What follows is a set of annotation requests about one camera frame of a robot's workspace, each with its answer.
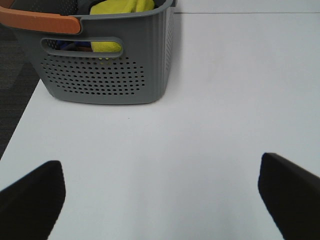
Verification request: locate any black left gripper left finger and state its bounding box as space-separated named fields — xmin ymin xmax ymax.
xmin=0 ymin=160 xmax=66 ymax=240

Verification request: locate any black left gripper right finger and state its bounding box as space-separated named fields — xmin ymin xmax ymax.
xmin=257 ymin=152 xmax=320 ymax=240

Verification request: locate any blue cloth in basket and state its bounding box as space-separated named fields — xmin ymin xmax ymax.
xmin=56 ymin=40 xmax=76 ymax=51

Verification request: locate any grey perforated plastic basket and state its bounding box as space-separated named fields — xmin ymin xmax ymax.
xmin=0 ymin=0 xmax=177 ymax=105

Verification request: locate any yellow-green towel in basket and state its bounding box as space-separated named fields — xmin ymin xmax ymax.
xmin=89 ymin=0 xmax=155 ymax=53

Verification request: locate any orange basket handle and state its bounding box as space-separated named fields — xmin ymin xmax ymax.
xmin=0 ymin=6 xmax=81 ymax=34

